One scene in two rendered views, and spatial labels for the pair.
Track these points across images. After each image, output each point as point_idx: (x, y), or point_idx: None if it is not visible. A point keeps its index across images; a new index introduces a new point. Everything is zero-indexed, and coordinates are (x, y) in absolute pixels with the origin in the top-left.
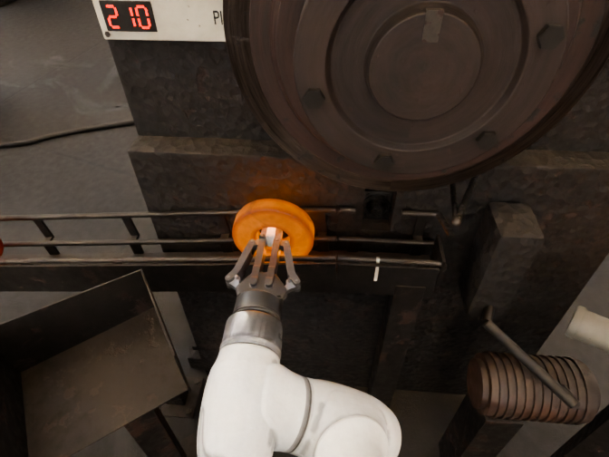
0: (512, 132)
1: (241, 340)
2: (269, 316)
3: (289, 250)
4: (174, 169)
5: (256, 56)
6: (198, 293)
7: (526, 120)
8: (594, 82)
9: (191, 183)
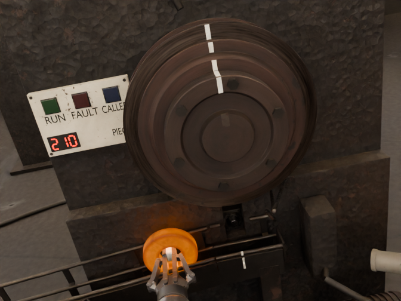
0: (281, 156)
1: None
2: (181, 296)
3: (183, 258)
4: (97, 226)
5: (144, 149)
6: None
7: (291, 148)
8: (329, 119)
9: (109, 233)
